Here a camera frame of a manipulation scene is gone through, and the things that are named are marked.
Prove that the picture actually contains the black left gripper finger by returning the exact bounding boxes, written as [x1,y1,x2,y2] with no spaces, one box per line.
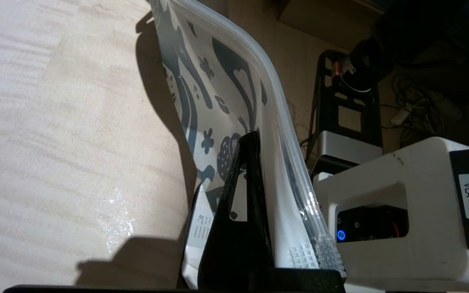
[197,130,276,287]

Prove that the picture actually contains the white floral zipper pouch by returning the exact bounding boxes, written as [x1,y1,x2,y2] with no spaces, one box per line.
[149,0,347,290]

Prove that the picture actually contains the white box blue button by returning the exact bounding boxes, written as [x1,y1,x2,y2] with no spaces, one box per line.
[314,137,469,291]

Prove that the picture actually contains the light wooden desk with hutch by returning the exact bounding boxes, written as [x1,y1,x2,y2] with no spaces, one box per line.
[0,0,202,290]

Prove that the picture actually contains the brown cardboard box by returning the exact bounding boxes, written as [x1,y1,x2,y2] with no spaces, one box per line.
[277,0,381,51]

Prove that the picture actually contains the black perforated metal frame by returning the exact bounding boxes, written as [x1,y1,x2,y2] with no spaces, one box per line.
[311,50,384,149]

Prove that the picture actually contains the tangled floor cables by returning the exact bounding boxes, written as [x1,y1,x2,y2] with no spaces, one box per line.
[381,73,463,147]

